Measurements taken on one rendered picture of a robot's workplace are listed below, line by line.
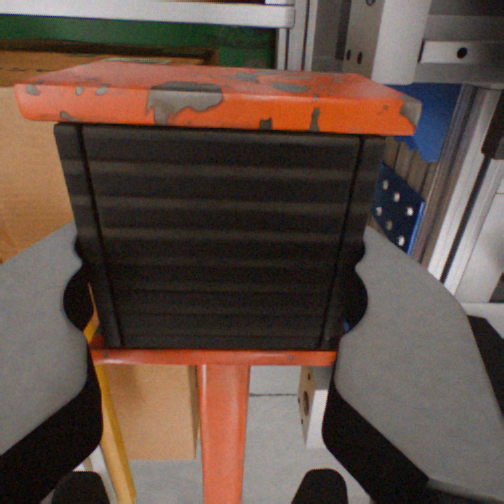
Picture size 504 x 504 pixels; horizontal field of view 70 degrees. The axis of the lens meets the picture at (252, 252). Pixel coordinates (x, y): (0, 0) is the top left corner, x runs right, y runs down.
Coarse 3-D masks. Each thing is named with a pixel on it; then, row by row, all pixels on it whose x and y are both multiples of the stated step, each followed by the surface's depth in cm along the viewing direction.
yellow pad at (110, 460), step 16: (96, 368) 32; (112, 400) 36; (112, 416) 36; (112, 432) 37; (112, 448) 38; (96, 464) 39; (112, 464) 40; (128, 464) 42; (112, 480) 42; (128, 480) 43; (112, 496) 42; (128, 496) 44
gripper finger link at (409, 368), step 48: (384, 240) 10; (384, 288) 8; (432, 288) 8; (384, 336) 7; (432, 336) 7; (336, 384) 6; (384, 384) 6; (432, 384) 6; (480, 384) 6; (336, 432) 6; (384, 432) 5; (432, 432) 5; (480, 432) 5; (384, 480) 6; (432, 480) 5; (480, 480) 5
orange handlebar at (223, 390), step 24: (216, 384) 14; (240, 384) 15; (216, 408) 15; (240, 408) 15; (216, 432) 16; (240, 432) 16; (216, 456) 17; (240, 456) 18; (216, 480) 18; (240, 480) 19
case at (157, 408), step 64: (0, 64) 45; (64, 64) 48; (192, 64) 55; (0, 128) 33; (0, 192) 36; (64, 192) 36; (0, 256) 40; (128, 384) 52; (192, 384) 57; (128, 448) 61; (192, 448) 61
